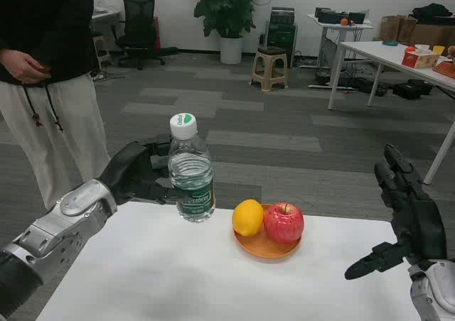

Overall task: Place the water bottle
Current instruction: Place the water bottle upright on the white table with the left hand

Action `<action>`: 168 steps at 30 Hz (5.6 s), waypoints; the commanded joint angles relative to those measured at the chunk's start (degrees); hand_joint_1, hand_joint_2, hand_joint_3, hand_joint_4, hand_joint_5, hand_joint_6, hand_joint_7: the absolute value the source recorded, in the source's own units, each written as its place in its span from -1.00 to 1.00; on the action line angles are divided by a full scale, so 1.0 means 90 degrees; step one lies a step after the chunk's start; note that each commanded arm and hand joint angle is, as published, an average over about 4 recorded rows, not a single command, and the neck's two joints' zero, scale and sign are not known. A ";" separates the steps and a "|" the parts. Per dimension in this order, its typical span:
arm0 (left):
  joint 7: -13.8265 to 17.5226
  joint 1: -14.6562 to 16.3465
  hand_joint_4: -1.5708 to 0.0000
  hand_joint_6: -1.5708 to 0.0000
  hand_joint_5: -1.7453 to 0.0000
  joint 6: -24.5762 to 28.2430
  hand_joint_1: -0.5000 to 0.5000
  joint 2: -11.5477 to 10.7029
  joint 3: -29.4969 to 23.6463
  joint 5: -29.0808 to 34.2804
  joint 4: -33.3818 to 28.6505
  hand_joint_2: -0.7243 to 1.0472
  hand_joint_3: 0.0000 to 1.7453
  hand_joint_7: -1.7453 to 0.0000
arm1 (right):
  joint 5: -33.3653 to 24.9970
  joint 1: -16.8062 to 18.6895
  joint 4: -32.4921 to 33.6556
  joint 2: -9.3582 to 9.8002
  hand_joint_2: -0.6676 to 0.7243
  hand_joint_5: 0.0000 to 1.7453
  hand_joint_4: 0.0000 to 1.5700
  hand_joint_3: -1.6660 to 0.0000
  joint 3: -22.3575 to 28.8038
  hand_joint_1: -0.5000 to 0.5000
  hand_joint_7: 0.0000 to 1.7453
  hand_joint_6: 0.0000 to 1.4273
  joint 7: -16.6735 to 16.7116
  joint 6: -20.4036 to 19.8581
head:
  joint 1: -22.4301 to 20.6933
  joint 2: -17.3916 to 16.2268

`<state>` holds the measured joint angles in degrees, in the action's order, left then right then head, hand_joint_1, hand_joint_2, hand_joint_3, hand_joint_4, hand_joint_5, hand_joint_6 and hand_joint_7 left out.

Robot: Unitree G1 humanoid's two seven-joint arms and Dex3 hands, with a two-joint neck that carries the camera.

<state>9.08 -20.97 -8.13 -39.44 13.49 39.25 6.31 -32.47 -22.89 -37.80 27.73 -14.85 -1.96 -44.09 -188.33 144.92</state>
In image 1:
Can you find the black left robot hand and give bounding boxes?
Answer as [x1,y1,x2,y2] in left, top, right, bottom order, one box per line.
[100,133,189,206]

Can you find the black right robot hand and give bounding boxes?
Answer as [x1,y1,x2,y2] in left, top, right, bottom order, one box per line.
[343,143,448,281]

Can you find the clear water bottle green label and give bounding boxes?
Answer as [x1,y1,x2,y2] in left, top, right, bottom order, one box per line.
[166,111,217,224]

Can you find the white table leg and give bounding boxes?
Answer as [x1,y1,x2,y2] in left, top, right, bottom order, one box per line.
[423,115,455,186]

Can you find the person in cream trousers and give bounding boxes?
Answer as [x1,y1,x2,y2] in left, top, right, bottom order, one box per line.
[0,0,112,211]

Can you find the yellow lemon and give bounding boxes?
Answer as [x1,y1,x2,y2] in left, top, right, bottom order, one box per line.
[231,198,265,237]

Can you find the red apple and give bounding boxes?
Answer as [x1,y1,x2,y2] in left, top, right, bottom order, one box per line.
[262,201,306,244]

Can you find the black bag on floor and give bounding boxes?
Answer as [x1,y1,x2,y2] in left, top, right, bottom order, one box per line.
[391,78,434,101]

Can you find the black office chair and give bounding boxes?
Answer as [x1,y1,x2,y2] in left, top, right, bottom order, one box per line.
[115,0,179,71]

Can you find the black power strip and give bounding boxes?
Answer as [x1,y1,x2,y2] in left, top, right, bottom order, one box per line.
[341,76,387,97]

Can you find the white desk behind person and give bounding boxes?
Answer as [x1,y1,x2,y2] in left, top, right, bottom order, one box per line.
[90,8,122,67]

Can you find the orange round plate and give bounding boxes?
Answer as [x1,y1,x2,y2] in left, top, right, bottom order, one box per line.
[232,203,303,263]

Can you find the orange tray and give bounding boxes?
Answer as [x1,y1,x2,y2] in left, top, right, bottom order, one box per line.
[432,60,455,80]

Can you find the white long table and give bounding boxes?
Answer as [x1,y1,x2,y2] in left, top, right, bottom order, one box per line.
[326,40,455,111]

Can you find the red tissue box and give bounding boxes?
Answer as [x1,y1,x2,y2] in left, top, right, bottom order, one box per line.
[401,48,441,70]

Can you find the beige plastic stool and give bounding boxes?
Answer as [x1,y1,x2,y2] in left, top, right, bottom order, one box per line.
[249,45,289,94]

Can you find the brown cardboard boxes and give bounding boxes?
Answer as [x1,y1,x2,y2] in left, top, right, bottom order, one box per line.
[379,13,455,49]

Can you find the green potted plant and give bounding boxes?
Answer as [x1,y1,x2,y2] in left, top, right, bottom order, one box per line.
[192,0,265,39]

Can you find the black equipment rack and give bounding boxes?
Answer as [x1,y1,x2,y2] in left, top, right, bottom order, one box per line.
[266,6,299,69]

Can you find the white desk with equipment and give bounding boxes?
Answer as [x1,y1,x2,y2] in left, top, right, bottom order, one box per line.
[298,13,375,89]

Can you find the black cases on desk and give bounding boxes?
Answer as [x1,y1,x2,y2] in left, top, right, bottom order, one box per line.
[314,6,366,26]

